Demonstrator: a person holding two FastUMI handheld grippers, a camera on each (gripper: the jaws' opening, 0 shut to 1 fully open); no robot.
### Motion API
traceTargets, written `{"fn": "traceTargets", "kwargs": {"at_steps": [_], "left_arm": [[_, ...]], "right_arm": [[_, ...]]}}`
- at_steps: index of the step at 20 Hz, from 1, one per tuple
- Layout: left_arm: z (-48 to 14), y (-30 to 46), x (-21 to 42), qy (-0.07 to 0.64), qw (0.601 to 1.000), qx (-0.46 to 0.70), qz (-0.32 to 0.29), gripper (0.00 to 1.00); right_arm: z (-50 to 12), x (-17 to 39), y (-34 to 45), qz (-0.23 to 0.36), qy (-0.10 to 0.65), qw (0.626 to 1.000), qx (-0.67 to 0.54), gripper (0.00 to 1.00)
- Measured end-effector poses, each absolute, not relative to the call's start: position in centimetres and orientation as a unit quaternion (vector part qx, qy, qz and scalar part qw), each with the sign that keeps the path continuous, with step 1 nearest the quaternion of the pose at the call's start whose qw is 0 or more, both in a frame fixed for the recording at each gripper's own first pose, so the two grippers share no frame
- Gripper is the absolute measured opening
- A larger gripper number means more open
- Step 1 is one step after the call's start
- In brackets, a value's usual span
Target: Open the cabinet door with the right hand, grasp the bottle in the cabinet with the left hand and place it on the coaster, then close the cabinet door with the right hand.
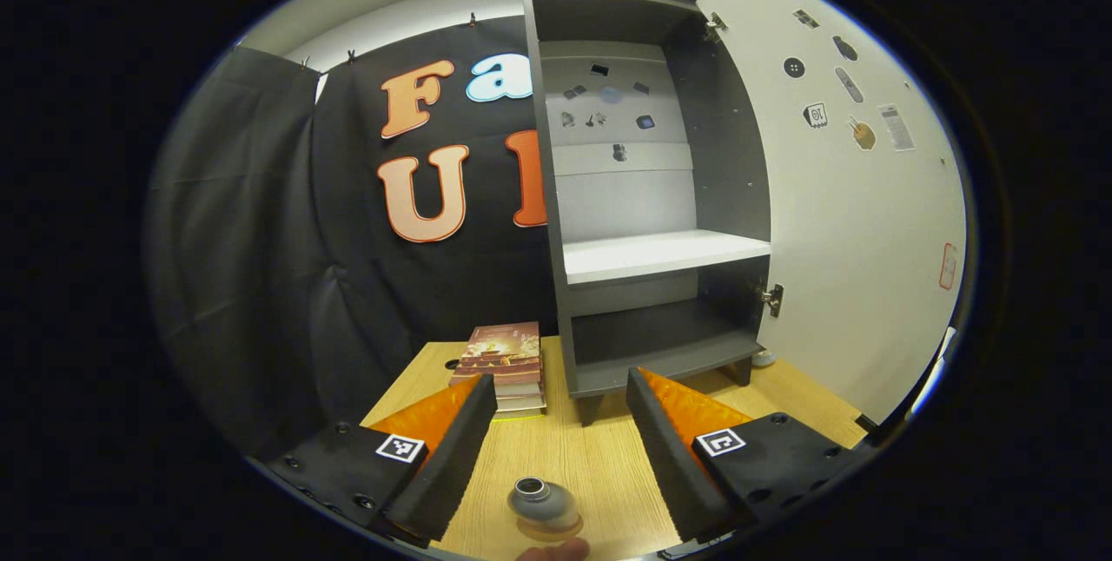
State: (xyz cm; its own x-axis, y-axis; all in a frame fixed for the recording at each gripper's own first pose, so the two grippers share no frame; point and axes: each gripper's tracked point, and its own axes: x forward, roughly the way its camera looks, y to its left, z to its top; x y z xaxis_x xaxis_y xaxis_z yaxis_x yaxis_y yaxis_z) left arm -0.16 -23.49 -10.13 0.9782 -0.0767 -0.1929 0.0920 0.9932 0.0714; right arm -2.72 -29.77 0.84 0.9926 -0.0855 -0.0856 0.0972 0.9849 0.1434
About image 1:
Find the grey cabinet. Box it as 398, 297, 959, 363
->
521, 0, 774, 427

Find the white cabinet shelf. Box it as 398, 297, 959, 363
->
563, 229, 772, 286

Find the red cover book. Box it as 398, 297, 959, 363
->
452, 322, 541, 380

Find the white cabinet door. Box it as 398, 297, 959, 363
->
695, 0, 968, 425

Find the black backdrop cloth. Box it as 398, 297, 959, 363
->
143, 14, 557, 458

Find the pink white bottle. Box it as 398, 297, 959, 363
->
506, 476, 581, 536

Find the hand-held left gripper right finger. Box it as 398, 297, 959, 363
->
627, 368, 867, 543

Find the paperback book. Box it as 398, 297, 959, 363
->
491, 370, 545, 399
493, 393, 548, 419

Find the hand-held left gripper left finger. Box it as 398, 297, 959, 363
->
268, 375, 498, 543

